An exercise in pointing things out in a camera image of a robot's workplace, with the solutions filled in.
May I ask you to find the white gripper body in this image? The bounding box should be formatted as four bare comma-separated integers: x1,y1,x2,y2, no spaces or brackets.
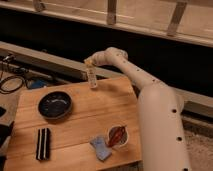
84,54,102,68

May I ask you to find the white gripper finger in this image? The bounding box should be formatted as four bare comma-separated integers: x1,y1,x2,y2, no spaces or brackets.
87,68,98,88

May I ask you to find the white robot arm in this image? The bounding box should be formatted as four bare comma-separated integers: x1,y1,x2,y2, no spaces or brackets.
84,47,192,171

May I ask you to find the clear bottle with red label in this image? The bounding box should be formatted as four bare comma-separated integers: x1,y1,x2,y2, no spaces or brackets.
107,125,128,148

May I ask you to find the wooden board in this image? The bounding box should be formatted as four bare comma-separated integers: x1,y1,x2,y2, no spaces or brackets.
4,77,141,171

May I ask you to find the dark blue bowl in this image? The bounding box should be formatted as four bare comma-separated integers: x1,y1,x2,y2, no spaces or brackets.
38,91,72,119

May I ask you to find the blue device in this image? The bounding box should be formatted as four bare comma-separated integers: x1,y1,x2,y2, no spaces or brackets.
29,80,46,89

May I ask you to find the blue cloth piece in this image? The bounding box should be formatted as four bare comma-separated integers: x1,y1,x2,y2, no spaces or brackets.
90,136,112,162

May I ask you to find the black white striped block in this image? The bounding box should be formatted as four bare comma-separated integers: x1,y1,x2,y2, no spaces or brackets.
36,128,51,161

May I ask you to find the black cable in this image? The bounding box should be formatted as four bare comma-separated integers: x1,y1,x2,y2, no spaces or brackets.
0,54,29,95

